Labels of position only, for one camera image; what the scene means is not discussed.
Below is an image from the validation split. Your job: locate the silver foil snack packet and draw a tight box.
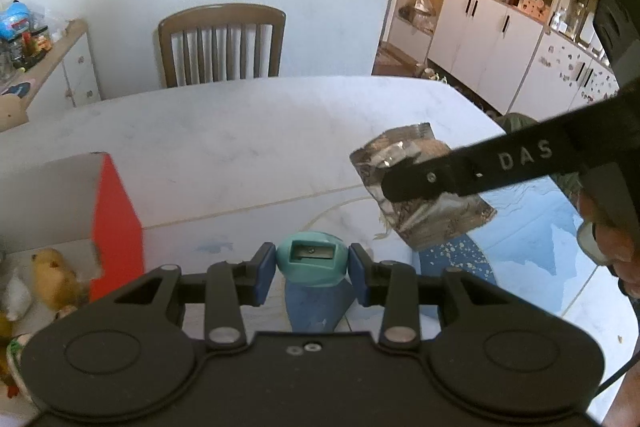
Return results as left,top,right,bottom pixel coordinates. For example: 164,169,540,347
349,122,497,251

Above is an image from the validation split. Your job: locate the teal pencil sharpener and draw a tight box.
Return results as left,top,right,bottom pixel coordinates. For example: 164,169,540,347
276,231,348,287

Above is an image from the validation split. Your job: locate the green cartoon fabric pouch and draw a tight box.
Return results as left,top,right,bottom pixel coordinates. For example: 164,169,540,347
6,334,32,402

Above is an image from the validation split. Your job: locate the person's right hand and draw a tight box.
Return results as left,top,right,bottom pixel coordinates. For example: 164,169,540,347
577,191,640,299

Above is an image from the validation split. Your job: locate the olive green chair cushion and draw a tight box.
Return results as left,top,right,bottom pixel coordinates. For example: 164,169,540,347
494,111,586,208

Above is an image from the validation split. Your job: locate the white red cardboard box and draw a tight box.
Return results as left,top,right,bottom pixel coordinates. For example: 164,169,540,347
1,152,144,300

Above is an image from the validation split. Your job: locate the white crumpled tissue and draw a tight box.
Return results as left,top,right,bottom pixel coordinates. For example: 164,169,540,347
1,271,32,322

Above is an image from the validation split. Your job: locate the brown wooden chair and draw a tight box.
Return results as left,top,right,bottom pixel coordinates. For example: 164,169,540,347
157,3,286,88

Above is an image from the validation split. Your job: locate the white sideboard wooden top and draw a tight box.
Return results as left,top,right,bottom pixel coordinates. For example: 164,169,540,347
1,20,101,131

